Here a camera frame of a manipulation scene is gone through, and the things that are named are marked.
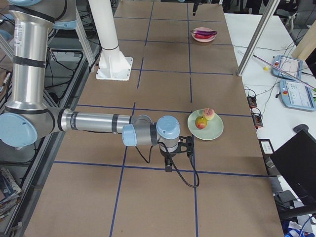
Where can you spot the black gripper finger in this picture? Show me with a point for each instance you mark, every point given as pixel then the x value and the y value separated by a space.
pixel 194 9

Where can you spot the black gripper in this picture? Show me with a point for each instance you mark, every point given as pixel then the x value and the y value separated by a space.
pixel 168 155

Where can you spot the purple eggplant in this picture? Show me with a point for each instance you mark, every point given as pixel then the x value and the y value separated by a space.
pixel 204 33

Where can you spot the red chili pepper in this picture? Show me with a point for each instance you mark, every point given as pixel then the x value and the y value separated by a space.
pixel 203 37

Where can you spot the yellow red pomegranate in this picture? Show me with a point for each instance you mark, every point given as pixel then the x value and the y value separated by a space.
pixel 201 122

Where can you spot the pink peach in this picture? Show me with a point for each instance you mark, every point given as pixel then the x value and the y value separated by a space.
pixel 208 113

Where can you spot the pink plate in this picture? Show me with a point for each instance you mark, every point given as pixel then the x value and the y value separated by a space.
pixel 203 29

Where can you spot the green plate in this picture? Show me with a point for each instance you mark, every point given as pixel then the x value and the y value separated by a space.
pixel 213 129

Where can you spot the teach pendant far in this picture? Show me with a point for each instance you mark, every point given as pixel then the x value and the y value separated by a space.
pixel 290 65

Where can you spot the teach pendant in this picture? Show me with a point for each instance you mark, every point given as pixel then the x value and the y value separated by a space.
pixel 290 65
pixel 296 96

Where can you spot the black monitor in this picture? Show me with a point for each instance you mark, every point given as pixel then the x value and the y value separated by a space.
pixel 296 162

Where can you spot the teach pendant near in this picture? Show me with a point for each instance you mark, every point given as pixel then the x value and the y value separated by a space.
pixel 296 96

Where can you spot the stack of magazines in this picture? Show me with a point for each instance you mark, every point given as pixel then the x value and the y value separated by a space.
pixel 10 192

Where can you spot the aluminium frame post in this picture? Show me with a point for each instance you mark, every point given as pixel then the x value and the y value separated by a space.
pixel 266 16

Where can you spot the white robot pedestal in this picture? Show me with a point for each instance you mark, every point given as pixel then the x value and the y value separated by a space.
pixel 113 65

